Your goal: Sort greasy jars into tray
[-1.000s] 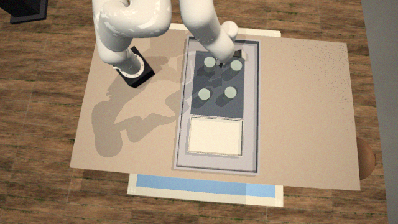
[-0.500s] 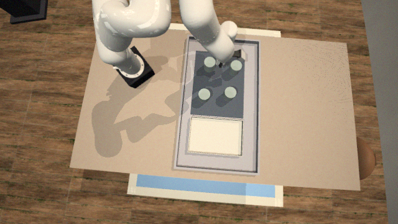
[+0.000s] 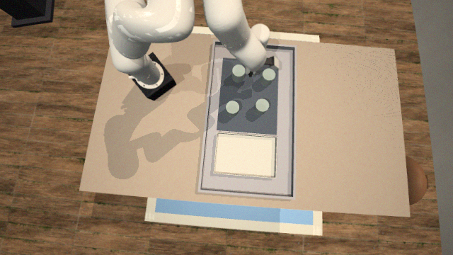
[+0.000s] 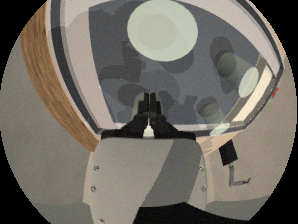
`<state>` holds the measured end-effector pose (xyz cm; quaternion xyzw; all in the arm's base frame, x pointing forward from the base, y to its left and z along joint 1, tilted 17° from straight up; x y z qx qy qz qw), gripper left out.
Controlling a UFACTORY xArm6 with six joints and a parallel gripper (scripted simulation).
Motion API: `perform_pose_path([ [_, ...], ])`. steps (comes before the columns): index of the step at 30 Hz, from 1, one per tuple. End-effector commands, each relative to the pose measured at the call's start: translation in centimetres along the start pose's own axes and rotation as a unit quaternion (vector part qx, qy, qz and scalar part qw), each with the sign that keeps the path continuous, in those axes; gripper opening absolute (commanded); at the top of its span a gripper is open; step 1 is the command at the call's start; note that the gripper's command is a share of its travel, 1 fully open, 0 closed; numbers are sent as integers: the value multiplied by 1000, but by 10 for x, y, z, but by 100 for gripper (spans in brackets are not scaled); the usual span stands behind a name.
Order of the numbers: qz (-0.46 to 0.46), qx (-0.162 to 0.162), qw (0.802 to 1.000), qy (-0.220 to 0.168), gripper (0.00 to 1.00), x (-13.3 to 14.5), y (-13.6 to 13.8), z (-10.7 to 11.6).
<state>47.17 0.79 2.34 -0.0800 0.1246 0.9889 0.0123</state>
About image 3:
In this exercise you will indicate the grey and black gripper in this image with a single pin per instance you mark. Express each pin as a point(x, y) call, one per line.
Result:
point(248, 72)

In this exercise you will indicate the clear glass cylinder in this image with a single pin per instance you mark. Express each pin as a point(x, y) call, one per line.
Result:
point(261, 106)
point(238, 72)
point(267, 77)
point(232, 108)

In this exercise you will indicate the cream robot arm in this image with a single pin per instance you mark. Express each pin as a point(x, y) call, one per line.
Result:
point(137, 25)

